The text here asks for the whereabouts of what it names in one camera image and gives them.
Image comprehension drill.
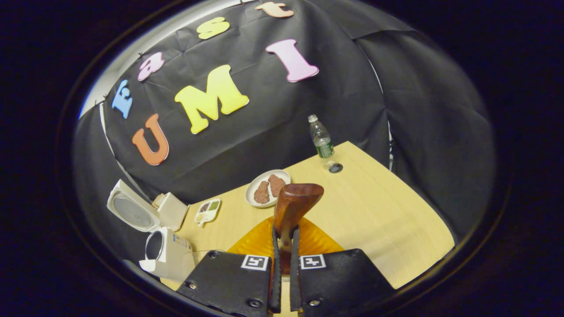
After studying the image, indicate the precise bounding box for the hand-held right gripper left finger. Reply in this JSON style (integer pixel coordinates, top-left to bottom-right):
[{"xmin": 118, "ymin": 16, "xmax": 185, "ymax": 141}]
[{"xmin": 183, "ymin": 217, "xmax": 283, "ymax": 317}]

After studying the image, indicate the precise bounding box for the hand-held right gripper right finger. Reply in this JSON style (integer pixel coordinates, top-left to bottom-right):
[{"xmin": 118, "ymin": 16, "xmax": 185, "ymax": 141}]
[{"xmin": 289, "ymin": 217, "xmax": 396, "ymax": 316}]

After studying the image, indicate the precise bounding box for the white rice cooker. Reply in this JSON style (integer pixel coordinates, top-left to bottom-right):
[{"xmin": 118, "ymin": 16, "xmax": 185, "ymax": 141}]
[{"xmin": 106, "ymin": 179, "xmax": 197, "ymax": 283}]

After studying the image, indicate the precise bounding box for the brown wooden spoon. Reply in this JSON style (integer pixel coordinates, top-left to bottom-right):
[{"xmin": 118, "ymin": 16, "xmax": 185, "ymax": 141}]
[{"xmin": 273, "ymin": 183, "xmax": 325, "ymax": 276}]

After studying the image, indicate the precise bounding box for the white divided grain dish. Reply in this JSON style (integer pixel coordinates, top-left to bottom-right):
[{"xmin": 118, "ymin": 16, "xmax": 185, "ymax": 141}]
[{"xmin": 194, "ymin": 198, "xmax": 222, "ymax": 228}]

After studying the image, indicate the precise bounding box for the round white plate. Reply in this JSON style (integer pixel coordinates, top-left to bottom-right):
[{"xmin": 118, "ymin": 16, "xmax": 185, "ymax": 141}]
[{"xmin": 245, "ymin": 169, "xmax": 292, "ymax": 209}]

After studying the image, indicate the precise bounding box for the white toaster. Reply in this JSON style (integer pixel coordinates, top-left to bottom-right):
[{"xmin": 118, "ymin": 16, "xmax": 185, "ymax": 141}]
[{"xmin": 152, "ymin": 192, "xmax": 190, "ymax": 232}]

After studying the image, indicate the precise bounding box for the brown meat piece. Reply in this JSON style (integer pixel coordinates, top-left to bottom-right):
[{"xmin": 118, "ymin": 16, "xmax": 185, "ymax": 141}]
[
  {"xmin": 253, "ymin": 180, "xmax": 271, "ymax": 205},
  {"xmin": 267, "ymin": 174, "xmax": 286, "ymax": 198}
]

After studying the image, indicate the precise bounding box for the clear plastic water bottle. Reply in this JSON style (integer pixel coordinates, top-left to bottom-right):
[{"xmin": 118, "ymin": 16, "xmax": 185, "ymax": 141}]
[{"xmin": 307, "ymin": 114, "xmax": 336, "ymax": 170}]

